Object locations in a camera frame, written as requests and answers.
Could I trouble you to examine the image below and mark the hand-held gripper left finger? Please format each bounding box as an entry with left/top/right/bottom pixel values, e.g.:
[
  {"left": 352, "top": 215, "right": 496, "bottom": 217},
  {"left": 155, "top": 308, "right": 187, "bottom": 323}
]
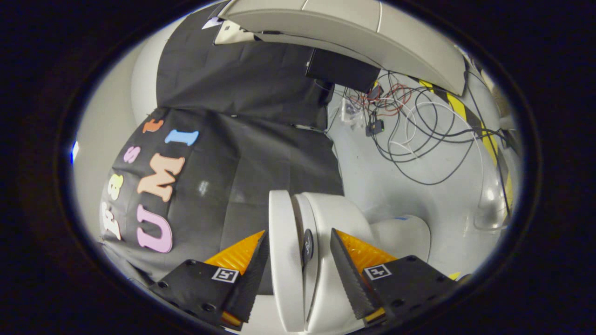
[{"left": 149, "top": 230, "right": 270, "bottom": 332}]

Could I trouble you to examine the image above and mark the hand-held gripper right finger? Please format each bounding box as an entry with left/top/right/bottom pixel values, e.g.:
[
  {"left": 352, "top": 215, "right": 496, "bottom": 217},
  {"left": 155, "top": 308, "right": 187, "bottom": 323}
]
[{"left": 331, "top": 228, "right": 459, "bottom": 326}]

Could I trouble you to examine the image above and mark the white toilet lid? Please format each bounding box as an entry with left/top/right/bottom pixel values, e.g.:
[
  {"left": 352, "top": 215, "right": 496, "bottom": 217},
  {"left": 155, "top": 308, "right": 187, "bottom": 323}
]
[{"left": 269, "top": 190, "right": 305, "bottom": 333}]

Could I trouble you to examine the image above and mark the white toilet seat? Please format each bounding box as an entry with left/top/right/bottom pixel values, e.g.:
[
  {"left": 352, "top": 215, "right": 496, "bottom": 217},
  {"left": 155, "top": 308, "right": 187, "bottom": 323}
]
[{"left": 291, "top": 193, "right": 323, "bottom": 326}]

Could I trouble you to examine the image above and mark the white toilet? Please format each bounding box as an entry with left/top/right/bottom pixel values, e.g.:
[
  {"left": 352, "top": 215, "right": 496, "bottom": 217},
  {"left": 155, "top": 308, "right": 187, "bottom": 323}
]
[{"left": 305, "top": 192, "right": 431, "bottom": 335}]

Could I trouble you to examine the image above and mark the black backdrop cloth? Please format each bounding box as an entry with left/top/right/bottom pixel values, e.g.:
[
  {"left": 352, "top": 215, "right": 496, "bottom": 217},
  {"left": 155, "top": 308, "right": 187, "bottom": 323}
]
[{"left": 99, "top": 5, "right": 345, "bottom": 284}]

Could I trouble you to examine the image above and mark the yellow black floor tape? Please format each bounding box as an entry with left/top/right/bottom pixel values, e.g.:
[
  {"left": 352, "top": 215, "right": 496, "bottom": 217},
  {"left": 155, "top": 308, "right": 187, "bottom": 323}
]
[{"left": 418, "top": 79, "right": 515, "bottom": 210}]

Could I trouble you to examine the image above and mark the black box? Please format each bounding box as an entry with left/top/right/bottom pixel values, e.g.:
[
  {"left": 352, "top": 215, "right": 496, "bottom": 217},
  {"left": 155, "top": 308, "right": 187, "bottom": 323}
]
[{"left": 306, "top": 48, "right": 380, "bottom": 93}]

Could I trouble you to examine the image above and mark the tangle of floor cables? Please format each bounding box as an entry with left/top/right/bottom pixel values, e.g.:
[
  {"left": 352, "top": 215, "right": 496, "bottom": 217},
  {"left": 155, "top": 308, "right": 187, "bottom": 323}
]
[{"left": 326, "top": 70, "right": 513, "bottom": 187}]

